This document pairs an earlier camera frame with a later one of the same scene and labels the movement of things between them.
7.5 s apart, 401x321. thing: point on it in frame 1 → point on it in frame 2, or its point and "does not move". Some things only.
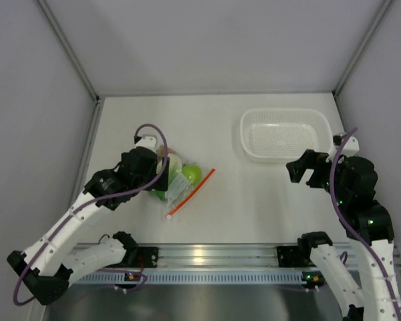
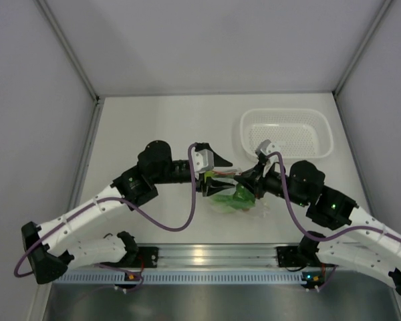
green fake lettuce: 160,194 → 242,199
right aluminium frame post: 339,85 does not move
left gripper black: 162,186 → 211,185
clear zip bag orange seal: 185,178 → 242,198
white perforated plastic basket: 280,135 does not move
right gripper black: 317,160 → 257,184
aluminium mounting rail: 217,255 does not move
